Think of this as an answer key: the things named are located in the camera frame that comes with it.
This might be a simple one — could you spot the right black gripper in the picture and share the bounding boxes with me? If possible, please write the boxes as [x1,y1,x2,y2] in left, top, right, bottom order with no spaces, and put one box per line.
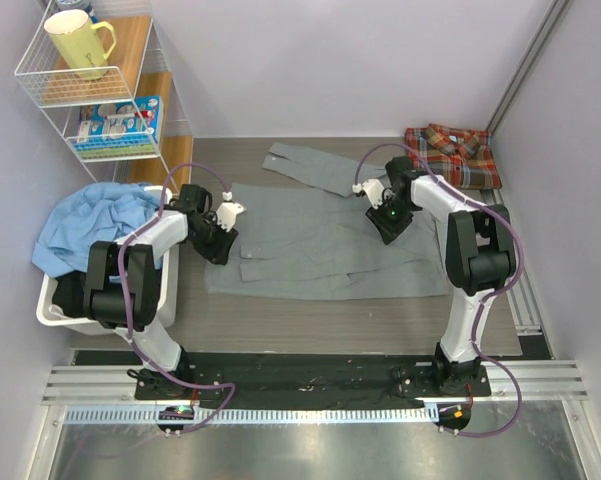
[367,195,417,244]

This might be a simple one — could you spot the aluminium rail frame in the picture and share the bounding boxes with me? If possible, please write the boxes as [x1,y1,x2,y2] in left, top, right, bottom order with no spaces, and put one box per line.
[23,192,601,480]

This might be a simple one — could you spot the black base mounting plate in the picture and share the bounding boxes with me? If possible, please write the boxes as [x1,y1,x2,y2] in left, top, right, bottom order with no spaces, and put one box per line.
[126,353,491,411]

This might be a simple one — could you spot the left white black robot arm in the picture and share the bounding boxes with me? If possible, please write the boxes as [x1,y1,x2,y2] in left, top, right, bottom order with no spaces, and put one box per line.
[83,184,246,399]

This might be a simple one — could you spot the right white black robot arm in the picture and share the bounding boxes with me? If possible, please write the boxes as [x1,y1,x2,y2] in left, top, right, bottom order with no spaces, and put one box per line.
[352,156,518,395]

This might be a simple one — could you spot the purple cable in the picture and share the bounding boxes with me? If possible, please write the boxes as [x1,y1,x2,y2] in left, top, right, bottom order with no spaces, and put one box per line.
[117,163,237,436]
[353,143,525,440]

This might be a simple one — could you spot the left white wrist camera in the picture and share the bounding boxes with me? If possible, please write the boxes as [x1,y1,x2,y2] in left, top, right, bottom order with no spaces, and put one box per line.
[215,191,246,232]

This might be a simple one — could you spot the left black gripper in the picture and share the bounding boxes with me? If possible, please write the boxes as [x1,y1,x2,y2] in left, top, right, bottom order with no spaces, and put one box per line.
[188,215,237,265]

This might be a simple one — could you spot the black garment in bin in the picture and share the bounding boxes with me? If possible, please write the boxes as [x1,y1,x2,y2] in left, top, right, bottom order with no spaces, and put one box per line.
[52,271,86,318]

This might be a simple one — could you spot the blue picture box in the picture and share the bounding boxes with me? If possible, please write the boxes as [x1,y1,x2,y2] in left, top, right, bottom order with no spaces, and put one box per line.
[69,95,164,159]

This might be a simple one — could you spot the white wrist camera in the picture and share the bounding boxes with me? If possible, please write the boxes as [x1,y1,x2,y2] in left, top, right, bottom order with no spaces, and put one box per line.
[352,179,387,210]
[215,191,246,232]

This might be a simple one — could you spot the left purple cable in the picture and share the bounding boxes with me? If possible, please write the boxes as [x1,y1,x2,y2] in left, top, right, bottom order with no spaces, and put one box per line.
[117,163,237,436]

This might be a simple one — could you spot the folded plaid shirt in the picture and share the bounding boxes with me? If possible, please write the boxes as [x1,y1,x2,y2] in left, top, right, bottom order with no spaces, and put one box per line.
[404,123,502,190]

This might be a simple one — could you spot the white plastic laundry bin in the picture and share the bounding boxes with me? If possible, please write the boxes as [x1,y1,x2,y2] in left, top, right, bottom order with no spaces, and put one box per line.
[35,185,181,336]

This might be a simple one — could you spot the yellow mug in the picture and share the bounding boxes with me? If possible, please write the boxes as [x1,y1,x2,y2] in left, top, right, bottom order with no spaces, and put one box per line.
[43,9,117,81]

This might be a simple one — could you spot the grey long sleeve shirt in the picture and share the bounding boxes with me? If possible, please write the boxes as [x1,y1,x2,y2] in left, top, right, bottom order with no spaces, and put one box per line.
[205,143,449,301]

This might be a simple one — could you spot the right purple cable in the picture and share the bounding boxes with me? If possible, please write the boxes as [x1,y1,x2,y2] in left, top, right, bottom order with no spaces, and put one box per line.
[353,143,525,440]

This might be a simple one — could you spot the white wire shelf rack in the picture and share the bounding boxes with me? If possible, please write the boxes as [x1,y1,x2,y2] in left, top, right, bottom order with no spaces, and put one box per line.
[15,1,194,192]

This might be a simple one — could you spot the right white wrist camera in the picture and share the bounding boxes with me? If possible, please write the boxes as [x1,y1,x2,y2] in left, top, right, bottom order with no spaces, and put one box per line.
[352,179,387,210]

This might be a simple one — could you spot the aluminium corner post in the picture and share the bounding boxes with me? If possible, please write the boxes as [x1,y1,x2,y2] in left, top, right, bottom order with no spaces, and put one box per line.
[486,0,573,135]

